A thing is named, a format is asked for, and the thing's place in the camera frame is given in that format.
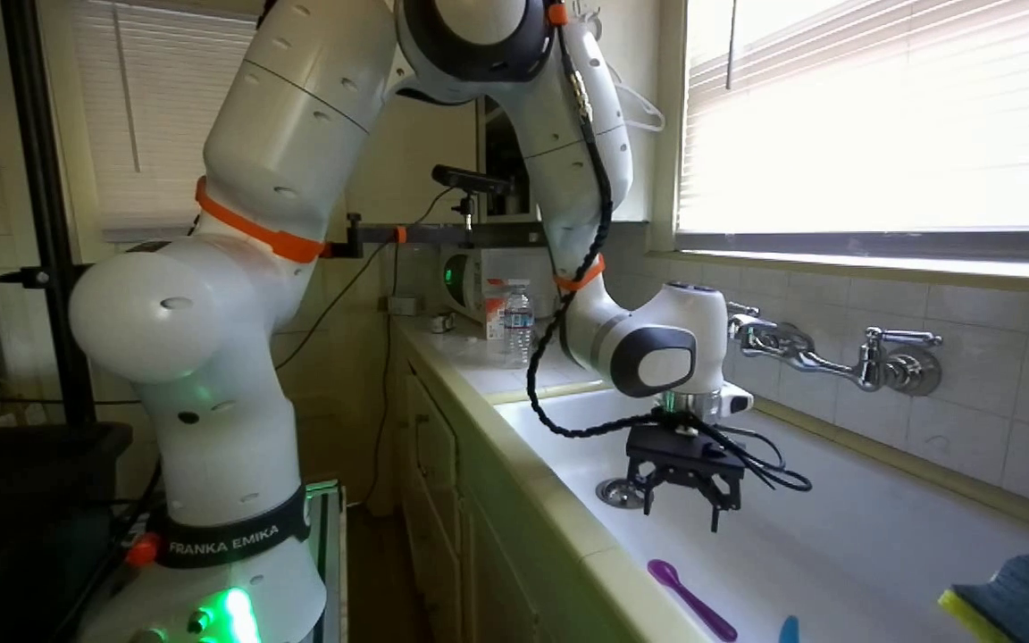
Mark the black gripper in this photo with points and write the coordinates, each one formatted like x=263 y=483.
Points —
x=680 y=457

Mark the purple plastic spoon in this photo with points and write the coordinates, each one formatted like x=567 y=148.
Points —
x=666 y=573

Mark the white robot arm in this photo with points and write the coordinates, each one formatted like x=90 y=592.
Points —
x=190 y=324

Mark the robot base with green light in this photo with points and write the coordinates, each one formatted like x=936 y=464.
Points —
x=265 y=579

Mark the metal sink drain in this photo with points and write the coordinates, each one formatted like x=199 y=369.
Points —
x=616 y=493

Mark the white sink basin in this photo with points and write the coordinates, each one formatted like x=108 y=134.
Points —
x=857 y=557

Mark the green cabinet under counter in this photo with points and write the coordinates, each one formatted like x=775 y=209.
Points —
x=491 y=564

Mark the clear plastic water bottle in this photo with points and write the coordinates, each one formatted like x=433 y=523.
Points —
x=519 y=324

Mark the grey box with green light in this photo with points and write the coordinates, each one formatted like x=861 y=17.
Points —
x=471 y=275

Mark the green and yellow sponge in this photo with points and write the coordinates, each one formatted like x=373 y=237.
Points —
x=993 y=607

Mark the white window blinds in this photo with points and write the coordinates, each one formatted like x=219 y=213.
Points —
x=856 y=115

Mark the side window blinds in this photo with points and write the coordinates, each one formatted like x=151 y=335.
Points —
x=151 y=83

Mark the chrome wall faucet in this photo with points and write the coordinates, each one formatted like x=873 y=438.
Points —
x=885 y=357

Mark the black camera stand pole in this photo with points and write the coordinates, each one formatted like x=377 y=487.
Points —
x=49 y=204

